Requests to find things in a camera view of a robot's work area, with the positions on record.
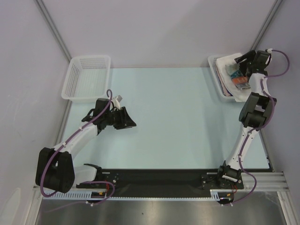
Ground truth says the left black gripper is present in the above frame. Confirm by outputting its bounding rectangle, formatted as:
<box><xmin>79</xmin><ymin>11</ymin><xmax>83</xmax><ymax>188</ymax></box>
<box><xmin>104</xmin><ymin>106</ymin><xmax>136</xmax><ymax>130</ymax></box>

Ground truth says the printed letters towel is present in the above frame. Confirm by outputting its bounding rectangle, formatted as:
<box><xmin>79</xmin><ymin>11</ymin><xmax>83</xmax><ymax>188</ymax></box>
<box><xmin>225</xmin><ymin>64</ymin><xmax>251</xmax><ymax>90</ymax></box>

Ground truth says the white towel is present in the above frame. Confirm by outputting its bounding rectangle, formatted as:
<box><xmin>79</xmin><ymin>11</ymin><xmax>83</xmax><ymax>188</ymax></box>
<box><xmin>216</xmin><ymin>52</ymin><xmax>251</xmax><ymax>102</ymax></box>

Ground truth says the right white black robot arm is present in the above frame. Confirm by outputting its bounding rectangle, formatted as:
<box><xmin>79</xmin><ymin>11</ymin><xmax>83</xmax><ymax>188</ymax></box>
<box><xmin>216</xmin><ymin>49</ymin><xmax>276</xmax><ymax>189</ymax></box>

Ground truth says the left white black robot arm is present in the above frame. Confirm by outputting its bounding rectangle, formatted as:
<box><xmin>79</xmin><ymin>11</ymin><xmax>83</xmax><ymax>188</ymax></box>
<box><xmin>35</xmin><ymin>96</ymin><xmax>136</xmax><ymax>193</ymax></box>

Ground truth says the right white plastic basket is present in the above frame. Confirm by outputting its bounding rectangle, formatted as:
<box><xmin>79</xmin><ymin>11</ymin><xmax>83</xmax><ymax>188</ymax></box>
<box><xmin>208</xmin><ymin>55</ymin><xmax>236</xmax><ymax>102</ymax></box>

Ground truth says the white plastic basket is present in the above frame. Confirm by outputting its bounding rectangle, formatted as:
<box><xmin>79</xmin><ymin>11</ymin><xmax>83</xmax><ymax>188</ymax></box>
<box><xmin>61</xmin><ymin>55</ymin><xmax>111</xmax><ymax>103</ymax></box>
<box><xmin>208</xmin><ymin>55</ymin><xmax>236</xmax><ymax>102</ymax></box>

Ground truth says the pink towel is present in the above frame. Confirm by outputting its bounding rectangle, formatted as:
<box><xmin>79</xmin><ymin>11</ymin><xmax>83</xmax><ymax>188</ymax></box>
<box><xmin>216</xmin><ymin>67</ymin><xmax>233</xmax><ymax>97</ymax></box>

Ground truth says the left white plastic basket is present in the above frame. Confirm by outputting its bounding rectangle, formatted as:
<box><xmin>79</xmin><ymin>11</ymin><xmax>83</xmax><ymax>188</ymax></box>
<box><xmin>61</xmin><ymin>55</ymin><xmax>111</xmax><ymax>103</ymax></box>

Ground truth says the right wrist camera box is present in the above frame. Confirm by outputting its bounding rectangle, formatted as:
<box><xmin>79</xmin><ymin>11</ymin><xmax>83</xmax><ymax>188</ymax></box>
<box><xmin>265</xmin><ymin>48</ymin><xmax>273</xmax><ymax>66</ymax></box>

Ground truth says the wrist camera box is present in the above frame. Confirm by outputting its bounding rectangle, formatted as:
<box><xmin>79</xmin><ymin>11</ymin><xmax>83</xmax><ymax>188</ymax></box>
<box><xmin>265</xmin><ymin>48</ymin><xmax>273</xmax><ymax>66</ymax></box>
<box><xmin>111</xmin><ymin>95</ymin><xmax>122</xmax><ymax>111</ymax></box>

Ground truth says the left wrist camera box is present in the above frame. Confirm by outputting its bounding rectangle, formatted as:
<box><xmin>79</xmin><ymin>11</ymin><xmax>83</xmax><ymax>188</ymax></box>
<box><xmin>111</xmin><ymin>95</ymin><xmax>122</xmax><ymax>111</ymax></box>

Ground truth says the right aluminium corner post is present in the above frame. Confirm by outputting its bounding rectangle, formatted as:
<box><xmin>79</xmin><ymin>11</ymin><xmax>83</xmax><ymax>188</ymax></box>
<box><xmin>249</xmin><ymin>0</ymin><xmax>284</xmax><ymax>51</ymax></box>

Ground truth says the aluminium corner post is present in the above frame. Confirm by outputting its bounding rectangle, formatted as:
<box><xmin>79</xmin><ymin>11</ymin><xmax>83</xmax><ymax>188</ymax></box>
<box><xmin>34</xmin><ymin>0</ymin><xmax>72</xmax><ymax>62</ymax></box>
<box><xmin>249</xmin><ymin>0</ymin><xmax>284</xmax><ymax>51</ymax></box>

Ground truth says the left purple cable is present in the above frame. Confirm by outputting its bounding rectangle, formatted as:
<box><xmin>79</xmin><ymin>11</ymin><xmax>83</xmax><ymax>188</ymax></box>
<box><xmin>40</xmin><ymin>89</ymin><xmax>116</xmax><ymax>213</ymax></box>

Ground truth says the purple cable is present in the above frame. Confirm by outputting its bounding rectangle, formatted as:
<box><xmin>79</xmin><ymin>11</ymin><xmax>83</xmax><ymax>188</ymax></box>
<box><xmin>40</xmin><ymin>89</ymin><xmax>116</xmax><ymax>213</ymax></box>
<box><xmin>220</xmin><ymin>49</ymin><xmax>290</xmax><ymax>207</ymax></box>

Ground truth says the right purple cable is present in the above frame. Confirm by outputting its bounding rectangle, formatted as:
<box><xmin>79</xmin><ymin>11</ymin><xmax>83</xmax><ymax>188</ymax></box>
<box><xmin>220</xmin><ymin>49</ymin><xmax>290</xmax><ymax>207</ymax></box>

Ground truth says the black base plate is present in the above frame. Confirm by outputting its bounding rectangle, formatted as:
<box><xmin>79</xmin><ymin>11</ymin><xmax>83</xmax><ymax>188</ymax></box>
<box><xmin>77</xmin><ymin>169</ymin><xmax>244</xmax><ymax>198</ymax></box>

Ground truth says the white slotted cable duct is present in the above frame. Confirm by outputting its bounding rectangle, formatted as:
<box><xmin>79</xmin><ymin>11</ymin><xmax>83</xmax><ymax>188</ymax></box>
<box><xmin>43</xmin><ymin>189</ymin><xmax>233</xmax><ymax>204</ymax></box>

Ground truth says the left aluminium corner post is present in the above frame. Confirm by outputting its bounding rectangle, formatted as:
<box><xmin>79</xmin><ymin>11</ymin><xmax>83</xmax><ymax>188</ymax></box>
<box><xmin>34</xmin><ymin>0</ymin><xmax>72</xmax><ymax>62</ymax></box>

